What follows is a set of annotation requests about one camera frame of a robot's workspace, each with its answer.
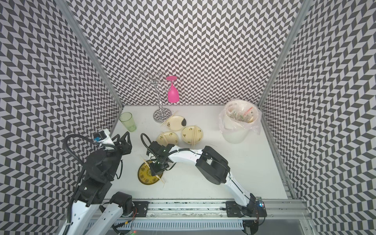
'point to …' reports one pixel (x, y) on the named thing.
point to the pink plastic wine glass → (173, 94)
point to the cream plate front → (170, 138)
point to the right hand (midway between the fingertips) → (153, 176)
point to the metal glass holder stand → (161, 114)
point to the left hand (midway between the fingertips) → (125, 135)
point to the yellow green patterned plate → (145, 175)
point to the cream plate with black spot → (176, 123)
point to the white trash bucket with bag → (239, 117)
